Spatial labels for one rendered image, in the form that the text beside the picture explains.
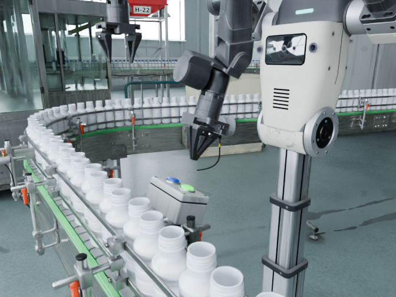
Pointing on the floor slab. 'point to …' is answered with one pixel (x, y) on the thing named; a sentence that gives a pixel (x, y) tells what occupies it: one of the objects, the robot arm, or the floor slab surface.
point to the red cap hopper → (145, 7)
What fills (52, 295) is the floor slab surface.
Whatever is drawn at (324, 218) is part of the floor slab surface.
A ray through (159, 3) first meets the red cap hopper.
